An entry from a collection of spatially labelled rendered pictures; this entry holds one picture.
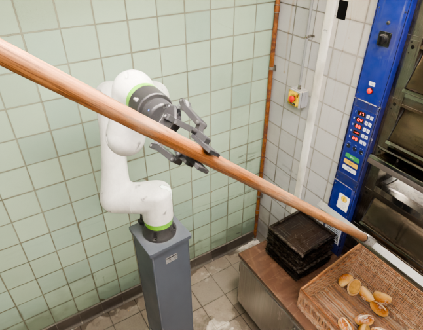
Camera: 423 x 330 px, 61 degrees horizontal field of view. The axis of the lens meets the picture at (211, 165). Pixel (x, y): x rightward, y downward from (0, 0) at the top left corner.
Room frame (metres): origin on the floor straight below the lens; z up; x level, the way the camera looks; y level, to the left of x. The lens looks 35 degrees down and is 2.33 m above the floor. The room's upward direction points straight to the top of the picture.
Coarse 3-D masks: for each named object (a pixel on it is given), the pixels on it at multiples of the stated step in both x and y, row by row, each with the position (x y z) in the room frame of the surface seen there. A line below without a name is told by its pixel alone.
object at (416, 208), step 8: (384, 184) 1.49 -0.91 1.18; (376, 192) 1.47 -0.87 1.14; (384, 192) 1.43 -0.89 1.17; (392, 192) 1.42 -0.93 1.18; (400, 192) 1.42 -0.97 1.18; (392, 200) 1.39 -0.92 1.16; (400, 200) 1.36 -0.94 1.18; (408, 200) 1.36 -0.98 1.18; (408, 208) 1.32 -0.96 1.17; (416, 208) 1.30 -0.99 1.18; (416, 216) 1.27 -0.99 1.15
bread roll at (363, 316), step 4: (356, 316) 1.08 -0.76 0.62; (360, 316) 1.07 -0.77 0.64; (364, 316) 1.07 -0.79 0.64; (368, 316) 1.07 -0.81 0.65; (372, 316) 1.08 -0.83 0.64; (356, 320) 1.06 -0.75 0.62; (360, 320) 1.06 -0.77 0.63; (364, 320) 1.05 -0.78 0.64; (368, 320) 1.05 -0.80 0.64; (372, 320) 1.06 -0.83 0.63; (360, 324) 1.05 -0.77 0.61; (368, 324) 1.05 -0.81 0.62
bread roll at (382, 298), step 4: (376, 292) 1.19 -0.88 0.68; (380, 292) 1.18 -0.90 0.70; (376, 296) 1.17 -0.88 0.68; (380, 296) 1.16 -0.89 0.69; (384, 296) 1.15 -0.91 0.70; (388, 296) 1.15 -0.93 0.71; (376, 300) 1.16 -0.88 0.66; (380, 300) 1.14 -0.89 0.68; (384, 300) 1.13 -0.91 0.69; (388, 300) 1.13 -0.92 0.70; (384, 304) 1.13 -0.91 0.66
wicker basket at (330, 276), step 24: (336, 264) 1.29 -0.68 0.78; (384, 264) 1.28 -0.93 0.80; (312, 288) 1.22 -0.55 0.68; (336, 288) 1.28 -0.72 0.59; (384, 288) 1.21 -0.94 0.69; (408, 288) 1.14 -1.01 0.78; (312, 312) 1.13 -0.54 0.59; (336, 312) 1.13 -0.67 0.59; (360, 312) 1.13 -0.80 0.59; (408, 312) 1.08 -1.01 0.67
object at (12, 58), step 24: (0, 48) 0.42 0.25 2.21; (24, 72) 0.43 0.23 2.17; (48, 72) 0.44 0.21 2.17; (72, 96) 0.46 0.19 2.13; (96, 96) 0.47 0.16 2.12; (120, 120) 0.49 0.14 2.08; (144, 120) 0.51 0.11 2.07; (168, 144) 0.53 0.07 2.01; (192, 144) 0.56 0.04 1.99; (216, 168) 0.58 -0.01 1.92; (240, 168) 0.62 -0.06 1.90; (264, 192) 0.65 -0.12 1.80; (288, 192) 0.71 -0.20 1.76; (312, 216) 0.76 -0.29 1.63
